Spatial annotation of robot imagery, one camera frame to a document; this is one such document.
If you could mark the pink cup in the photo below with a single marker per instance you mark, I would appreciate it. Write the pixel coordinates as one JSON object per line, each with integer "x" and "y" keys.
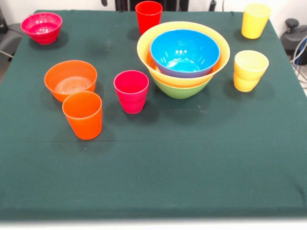
{"x": 130, "y": 101}

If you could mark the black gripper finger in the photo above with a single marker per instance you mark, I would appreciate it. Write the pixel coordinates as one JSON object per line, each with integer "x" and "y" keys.
{"x": 104, "y": 2}

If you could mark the large yellow-orange bowl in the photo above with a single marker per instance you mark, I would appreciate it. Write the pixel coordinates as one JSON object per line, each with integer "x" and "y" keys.
{"x": 182, "y": 82}

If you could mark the amber yellow cup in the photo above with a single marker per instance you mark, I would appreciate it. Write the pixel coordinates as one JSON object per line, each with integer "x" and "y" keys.
{"x": 249, "y": 72}

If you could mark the pink bowl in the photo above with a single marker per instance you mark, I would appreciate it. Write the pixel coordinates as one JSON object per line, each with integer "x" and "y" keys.
{"x": 42, "y": 36}

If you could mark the blue bowl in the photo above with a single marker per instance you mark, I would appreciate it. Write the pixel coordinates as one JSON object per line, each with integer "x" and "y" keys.
{"x": 184, "y": 50}

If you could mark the bright yellow cup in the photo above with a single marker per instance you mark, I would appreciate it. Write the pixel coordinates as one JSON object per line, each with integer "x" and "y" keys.
{"x": 254, "y": 26}

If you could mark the dark green table cloth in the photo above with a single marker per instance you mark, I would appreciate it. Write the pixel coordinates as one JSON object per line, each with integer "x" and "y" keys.
{"x": 168, "y": 155}

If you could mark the small orange bowl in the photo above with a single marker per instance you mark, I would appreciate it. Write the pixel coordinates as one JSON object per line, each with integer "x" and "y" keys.
{"x": 69, "y": 72}

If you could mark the red cup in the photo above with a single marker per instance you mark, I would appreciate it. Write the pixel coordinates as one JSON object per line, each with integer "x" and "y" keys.
{"x": 148, "y": 16}

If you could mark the orange cup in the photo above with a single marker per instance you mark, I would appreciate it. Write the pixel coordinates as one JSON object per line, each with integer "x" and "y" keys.
{"x": 82, "y": 119}

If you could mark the green bowl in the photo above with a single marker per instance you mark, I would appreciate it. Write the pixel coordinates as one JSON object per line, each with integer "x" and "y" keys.
{"x": 181, "y": 92}

